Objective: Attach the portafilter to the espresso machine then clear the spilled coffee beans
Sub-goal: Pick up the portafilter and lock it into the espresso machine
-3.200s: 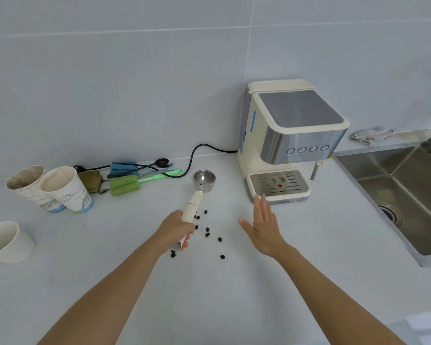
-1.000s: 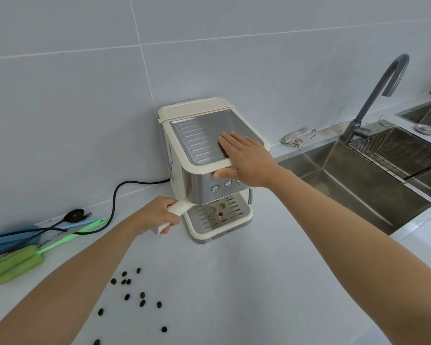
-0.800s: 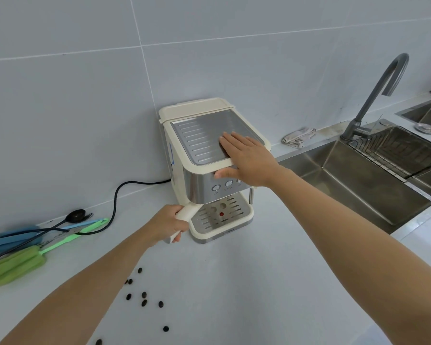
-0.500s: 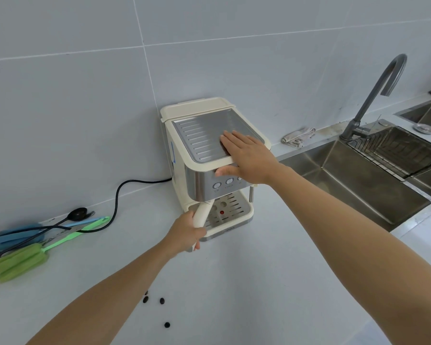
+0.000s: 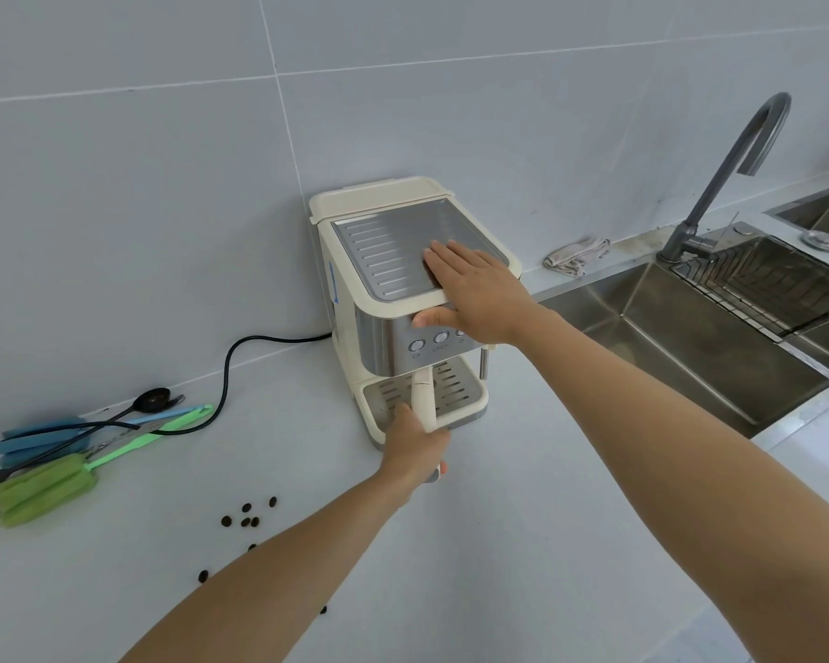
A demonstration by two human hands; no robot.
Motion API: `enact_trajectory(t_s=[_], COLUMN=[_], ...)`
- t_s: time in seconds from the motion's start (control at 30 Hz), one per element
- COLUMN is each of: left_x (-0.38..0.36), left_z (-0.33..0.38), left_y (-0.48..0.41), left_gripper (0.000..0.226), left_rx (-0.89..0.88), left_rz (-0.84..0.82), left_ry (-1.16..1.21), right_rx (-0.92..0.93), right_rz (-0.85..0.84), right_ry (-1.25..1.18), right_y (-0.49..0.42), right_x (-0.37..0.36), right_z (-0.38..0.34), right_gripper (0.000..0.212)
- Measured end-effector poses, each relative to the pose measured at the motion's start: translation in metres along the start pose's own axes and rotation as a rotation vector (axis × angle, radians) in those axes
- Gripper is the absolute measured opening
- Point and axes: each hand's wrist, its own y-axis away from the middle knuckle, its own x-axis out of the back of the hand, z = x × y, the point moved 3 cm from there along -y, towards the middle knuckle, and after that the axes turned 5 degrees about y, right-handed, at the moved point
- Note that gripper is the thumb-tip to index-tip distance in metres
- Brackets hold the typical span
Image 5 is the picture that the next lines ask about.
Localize person's right hand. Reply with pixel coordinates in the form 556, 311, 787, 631
412, 240, 547, 346

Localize person's left hand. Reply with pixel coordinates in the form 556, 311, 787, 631
379, 403, 452, 505

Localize cream portafilter handle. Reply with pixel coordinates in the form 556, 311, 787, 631
409, 367, 450, 484

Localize cream espresso machine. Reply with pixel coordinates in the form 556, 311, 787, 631
308, 175, 524, 453

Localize person's right forearm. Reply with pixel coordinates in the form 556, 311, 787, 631
518, 303, 829, 663

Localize person's left forearm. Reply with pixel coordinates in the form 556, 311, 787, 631
121, 469, 415, 663

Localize grey crumpled cloth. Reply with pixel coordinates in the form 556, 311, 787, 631
543, 236, 611, 277

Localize scattered coffee beans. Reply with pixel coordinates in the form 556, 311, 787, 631
197, 496, 330, 616

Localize grey kitchen faucet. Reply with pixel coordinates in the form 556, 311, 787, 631
655, 92, 793, 263

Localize metal sink drain rack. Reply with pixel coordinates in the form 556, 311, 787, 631
670, 224, 829, 343

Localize green sponge bottle brush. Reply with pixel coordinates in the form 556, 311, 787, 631
0, 404, 215, 527

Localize blue sponge bottle brush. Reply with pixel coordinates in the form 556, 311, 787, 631
0, 396, 185, 465

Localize small stainless steel sink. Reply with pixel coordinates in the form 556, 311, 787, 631
765, 185, 829, 253

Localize black power cable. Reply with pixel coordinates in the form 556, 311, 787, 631
0, 335, 334, 458

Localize black long-handled spoon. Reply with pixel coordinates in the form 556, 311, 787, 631
0, 387, 174, 485

